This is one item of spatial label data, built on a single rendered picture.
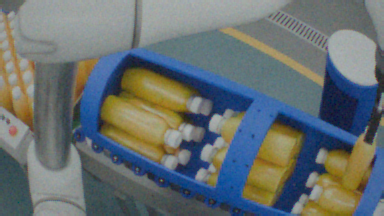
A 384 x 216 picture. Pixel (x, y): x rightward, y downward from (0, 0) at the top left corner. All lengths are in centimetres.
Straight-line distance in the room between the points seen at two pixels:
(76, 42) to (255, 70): 243
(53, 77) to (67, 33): 28
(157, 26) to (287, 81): 237
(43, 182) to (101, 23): 57
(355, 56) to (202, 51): 155
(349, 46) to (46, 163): 114
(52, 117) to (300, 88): 215
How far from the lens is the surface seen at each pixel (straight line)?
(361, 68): 169
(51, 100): 90
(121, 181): 159
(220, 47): 309
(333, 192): 124
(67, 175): 108
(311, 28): 331
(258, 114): 124
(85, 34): 59
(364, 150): 110
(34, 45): 61
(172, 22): 61
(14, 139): 150
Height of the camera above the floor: 222
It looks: 52 degrees down
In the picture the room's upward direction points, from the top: 5 degrees counter-clockwise
